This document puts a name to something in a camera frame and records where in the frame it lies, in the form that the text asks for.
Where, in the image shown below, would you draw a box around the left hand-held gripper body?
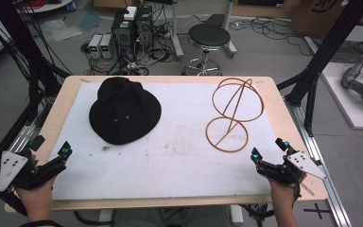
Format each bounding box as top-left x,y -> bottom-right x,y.
0,150 -> 68,193

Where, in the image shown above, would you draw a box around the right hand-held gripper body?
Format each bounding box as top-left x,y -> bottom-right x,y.
255,149 -> 329,187

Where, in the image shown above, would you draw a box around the brown wire hat stand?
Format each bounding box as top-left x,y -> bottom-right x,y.
205,77 -> 266,153

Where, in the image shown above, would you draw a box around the black bucket hat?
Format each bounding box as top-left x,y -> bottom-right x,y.
88,76 -> 163,147

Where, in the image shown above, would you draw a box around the person's left hand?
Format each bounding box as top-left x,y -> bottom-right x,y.
14,153 -> 57,222

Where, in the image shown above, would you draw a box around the person's right hand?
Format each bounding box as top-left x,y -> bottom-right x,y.
268,154 -> 298,212

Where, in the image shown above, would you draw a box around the light wooden table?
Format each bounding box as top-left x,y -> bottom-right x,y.
4,75 -> 329,213

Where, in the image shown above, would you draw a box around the white floor board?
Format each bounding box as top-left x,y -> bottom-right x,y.
320,61 -> 363,131

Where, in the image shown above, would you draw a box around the white table mat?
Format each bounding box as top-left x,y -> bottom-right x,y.
48,82 -> 284,201

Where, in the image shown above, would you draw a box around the grey bench power supply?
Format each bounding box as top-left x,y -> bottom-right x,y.
88,33 -> 104,60
99,33 -> 113,60

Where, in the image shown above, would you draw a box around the black computer tower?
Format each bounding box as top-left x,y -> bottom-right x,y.
111,9 -> 137,64
135,5 -> 154,51

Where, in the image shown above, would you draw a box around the black round stool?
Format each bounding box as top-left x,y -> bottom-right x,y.
181,24 -> 232,77

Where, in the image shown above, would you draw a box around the brown cardboard box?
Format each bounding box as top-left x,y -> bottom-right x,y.
287,0 -> 363,40

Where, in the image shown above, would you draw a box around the white desk legs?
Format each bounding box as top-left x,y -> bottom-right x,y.
168,0 -> 239,61

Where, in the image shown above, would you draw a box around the aluminium floor rail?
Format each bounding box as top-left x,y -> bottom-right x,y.
285,96 -> 354,227

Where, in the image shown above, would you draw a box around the black metal frame post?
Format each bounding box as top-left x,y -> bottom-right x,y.
0,0 -> 72,187
277,0 -> 363,137

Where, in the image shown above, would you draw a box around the black floor cables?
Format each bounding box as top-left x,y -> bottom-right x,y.
226,16 -> 316,58

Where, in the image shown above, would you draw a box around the tangle of floor cables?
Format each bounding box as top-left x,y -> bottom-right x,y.
79,6 -> 179,77

